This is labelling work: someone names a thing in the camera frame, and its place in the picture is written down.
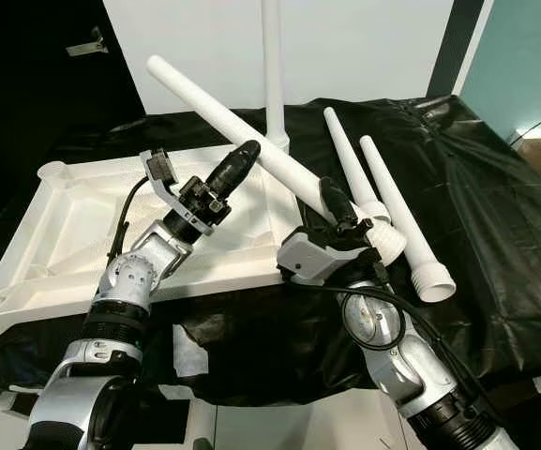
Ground teal glass panel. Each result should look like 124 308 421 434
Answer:
458 0 541 142

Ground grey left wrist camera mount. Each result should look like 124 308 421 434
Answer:
141 147 229 235

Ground black wall pillar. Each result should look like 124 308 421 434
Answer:
425 0 494 98

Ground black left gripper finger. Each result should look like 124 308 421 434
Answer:
207 140 263 198

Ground white tapered table leg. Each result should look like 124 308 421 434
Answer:
323 106 391 224
146 53 409 265
360 135 458 303
261 0 292 153

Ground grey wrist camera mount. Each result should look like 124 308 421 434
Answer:
277 230 355 284
141 147 229 235

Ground silver door handle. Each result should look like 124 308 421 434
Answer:
66 26 109 57

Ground white plastic table top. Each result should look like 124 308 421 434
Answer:
0 141 308 340

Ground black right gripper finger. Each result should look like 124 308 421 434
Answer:
318 175 361 233

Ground black door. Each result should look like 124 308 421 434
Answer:
0 0 142 235

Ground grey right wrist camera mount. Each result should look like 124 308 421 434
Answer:
277 230 355 284

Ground black plastic table cover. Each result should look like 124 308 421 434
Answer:
0 96 541 413

